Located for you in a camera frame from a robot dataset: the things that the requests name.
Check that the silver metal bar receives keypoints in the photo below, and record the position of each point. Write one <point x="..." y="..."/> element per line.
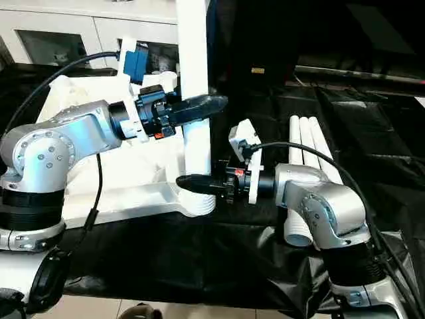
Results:
<point x="358" y="73"/>

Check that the white plastic table top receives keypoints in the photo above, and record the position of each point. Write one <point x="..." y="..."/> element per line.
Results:
<point x="133" y="186"/>

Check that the white flat board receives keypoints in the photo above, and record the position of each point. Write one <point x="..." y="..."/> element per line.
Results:
<point x="420" y="102"/>

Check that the black case with yellow label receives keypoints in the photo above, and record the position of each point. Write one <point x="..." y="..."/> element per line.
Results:
<point x="245" y="33"/>

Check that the white plastic table leg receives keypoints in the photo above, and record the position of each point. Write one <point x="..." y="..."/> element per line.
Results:
<point x="196" y="66"/>
<point x="295" y="139"/>
<point x="309" y="143"/>
<point x="322" y="146"/>

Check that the black mat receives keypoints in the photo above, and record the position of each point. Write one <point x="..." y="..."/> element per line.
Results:
<point x="199" y="259"/>

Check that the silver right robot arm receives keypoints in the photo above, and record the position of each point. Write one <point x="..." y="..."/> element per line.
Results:
<point x="332" y="209"/>

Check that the white cabinet with windows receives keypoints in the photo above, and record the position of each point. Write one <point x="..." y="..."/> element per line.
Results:
<point x="83" y="26"/>

